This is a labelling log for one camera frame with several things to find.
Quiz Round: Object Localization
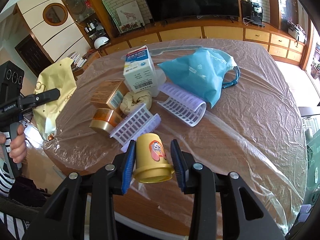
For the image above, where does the purple hair roller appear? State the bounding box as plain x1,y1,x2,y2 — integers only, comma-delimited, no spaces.
110,103,161,152
158,82,207,127

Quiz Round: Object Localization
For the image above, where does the blue drawstring bag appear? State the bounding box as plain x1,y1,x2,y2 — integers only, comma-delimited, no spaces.
158,48,241,107

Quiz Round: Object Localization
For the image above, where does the giraffe picture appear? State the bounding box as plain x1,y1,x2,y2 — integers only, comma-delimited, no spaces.
116,1,145,25

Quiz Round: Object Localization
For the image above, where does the yellow paper bag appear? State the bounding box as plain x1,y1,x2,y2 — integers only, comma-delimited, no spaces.
33,57,76,141

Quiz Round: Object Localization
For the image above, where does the round wooden wall frame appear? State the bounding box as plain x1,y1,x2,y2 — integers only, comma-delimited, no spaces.
42,3,68,26

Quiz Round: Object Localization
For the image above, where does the translucent plastic container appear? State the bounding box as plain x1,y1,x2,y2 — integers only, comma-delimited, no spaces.
149,69,167,98

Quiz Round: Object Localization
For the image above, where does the person left hand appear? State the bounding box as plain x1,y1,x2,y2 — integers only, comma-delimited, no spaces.
9,124,27,163

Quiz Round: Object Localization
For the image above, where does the yellow cartoon cup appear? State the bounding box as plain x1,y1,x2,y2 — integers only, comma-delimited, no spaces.
133,133,174,184

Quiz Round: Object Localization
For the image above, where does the white blue medicine box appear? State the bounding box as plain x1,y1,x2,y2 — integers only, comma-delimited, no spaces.
123,46,158,93

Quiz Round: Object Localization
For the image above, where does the flower picture frame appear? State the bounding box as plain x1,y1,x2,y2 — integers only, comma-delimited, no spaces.
118,21,140,33

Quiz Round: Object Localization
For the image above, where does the white helmet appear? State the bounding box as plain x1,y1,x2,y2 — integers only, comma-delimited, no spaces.
94,36,109,49

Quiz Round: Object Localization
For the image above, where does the stack of books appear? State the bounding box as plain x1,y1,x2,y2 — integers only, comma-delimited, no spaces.
68,51,87,72

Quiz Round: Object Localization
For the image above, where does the orange gold jar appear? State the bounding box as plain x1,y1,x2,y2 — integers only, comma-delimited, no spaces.
89,108,123,134

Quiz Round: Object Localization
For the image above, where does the black coffee machine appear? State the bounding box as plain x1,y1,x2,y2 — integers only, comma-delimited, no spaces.
240,1,265,28

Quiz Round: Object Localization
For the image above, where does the brown cardboard box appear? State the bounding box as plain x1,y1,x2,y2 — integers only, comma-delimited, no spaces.
90,80,129,112

